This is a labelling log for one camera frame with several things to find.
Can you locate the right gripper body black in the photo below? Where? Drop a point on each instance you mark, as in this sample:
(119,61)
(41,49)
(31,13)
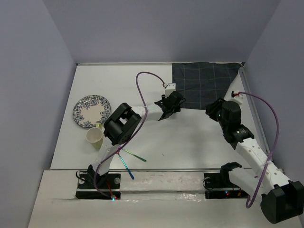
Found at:
(215,112)

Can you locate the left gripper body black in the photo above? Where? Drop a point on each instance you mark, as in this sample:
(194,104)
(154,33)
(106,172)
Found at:
(175,109)

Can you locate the dark checked cloth napkin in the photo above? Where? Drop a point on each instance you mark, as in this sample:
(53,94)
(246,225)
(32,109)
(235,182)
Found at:
(202,83)

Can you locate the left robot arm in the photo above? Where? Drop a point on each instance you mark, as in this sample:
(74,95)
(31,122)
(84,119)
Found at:
(122,124)

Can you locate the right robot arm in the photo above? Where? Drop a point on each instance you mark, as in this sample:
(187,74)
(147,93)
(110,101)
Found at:
(279,197)

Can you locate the iridescent fork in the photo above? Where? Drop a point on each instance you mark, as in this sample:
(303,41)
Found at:
(134,155)

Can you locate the blue floral plate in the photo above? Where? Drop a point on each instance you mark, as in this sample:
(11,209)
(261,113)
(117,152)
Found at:
(91,110)

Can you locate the iridescent spoon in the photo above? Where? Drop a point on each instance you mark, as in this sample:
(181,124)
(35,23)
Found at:
(125,165)

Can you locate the pale yellow paper cup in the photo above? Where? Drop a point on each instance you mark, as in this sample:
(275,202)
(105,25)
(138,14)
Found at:
(95,136)

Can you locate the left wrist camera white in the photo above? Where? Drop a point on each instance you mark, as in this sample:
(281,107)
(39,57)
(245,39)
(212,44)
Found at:
(171,87)

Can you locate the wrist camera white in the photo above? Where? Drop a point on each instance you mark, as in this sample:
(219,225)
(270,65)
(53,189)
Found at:
(171,87)
(237,97)

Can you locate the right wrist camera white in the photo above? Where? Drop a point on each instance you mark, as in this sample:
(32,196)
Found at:
(237,97)

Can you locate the aluminium rail right edge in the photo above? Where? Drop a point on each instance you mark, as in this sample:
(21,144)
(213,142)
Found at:
(253,109)

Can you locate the aluminium rail edge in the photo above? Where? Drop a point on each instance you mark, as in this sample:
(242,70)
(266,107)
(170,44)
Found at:
(155,170)
(253,109)

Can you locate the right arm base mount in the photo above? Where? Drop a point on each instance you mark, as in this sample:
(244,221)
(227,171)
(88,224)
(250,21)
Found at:
(218,185)

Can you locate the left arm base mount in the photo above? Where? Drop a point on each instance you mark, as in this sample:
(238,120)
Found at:
(86,190)

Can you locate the aluminium rail front edge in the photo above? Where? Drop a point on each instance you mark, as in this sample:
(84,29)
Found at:
(155,170)

